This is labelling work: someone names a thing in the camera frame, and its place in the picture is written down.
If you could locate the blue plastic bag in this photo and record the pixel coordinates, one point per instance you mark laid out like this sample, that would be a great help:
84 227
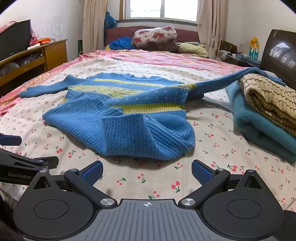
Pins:
108 23

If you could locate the dark patterned box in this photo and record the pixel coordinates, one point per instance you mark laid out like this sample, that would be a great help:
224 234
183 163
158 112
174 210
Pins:
227 45

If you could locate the teal folded blanket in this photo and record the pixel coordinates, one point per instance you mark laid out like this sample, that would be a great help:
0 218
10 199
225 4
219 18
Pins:
254 125

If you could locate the blue knitted sweater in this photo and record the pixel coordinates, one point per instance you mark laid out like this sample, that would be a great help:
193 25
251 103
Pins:
138 129

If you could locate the dark wooden headboard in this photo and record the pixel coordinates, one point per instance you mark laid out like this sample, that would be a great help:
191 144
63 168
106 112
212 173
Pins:
277 51

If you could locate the dark green object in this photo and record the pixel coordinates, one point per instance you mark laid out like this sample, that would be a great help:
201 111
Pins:
80 47

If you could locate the yellow and blue carton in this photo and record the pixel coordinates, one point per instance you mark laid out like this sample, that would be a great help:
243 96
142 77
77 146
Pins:
253 48

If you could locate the pink striped bed cover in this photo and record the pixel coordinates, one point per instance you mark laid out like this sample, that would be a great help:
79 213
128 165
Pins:
143 54

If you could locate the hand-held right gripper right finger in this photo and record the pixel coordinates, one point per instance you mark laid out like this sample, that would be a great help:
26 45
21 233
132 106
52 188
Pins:
202 172

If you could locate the orange toy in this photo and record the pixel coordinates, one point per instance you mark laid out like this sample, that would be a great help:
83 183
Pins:
42 41

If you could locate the dark bedside table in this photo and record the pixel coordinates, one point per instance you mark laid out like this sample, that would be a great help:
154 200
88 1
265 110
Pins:
235 61

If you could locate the dark red padded bench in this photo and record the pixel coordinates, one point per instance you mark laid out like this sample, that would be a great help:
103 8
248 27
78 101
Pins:
120 32

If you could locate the window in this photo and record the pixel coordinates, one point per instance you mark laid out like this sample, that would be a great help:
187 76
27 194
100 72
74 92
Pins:
148 9

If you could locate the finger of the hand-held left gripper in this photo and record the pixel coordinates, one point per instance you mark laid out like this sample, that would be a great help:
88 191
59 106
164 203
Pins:
46 162
9 140

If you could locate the blue crumpled cloth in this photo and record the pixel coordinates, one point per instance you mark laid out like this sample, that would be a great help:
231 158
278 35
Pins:
121 42

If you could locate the blue folded cloth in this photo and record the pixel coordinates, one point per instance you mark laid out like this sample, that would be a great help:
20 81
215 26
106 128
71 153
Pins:
246 57

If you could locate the cherry print bed sheet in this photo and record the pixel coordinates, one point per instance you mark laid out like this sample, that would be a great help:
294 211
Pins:
208 143

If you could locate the clear plastic bag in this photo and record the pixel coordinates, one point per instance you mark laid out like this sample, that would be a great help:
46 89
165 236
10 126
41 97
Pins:
27 58
8 68

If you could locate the floral red white pillow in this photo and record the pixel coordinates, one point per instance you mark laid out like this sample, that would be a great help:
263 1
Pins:
155 37

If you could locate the wooden desk cabinet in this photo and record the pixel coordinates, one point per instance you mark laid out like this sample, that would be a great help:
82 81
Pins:
55 51

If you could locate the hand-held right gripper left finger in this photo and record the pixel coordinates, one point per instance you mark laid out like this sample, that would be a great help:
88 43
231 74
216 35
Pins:
92 172

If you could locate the black monitor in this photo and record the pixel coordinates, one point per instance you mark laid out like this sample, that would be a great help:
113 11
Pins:
13 39

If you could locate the white flat box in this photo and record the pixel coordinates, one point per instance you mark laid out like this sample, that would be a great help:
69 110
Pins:
33 46

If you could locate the beige curtain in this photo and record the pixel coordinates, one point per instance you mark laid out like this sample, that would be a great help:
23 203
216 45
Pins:
92 23
212 30

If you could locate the beige striped folded cloth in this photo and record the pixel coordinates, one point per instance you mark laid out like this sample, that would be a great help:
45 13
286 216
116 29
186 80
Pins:
272 102

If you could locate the olive green pillow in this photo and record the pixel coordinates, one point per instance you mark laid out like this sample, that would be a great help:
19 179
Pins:
192 49

